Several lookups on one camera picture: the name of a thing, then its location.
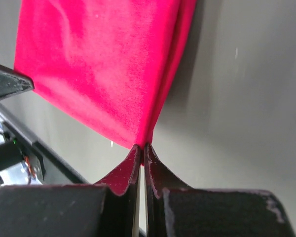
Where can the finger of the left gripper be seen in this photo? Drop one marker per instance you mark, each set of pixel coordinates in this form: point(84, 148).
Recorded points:
point(13, 83)

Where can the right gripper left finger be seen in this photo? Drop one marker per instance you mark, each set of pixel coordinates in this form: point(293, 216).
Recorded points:
point(108, 208)

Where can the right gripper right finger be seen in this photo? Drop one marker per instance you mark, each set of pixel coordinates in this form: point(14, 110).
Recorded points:
point(175, 209)

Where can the crimson red t shirt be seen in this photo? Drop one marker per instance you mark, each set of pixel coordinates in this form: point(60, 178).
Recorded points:
point(107, 63)

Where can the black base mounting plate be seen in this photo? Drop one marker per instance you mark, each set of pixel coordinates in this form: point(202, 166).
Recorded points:
point(53, 168)

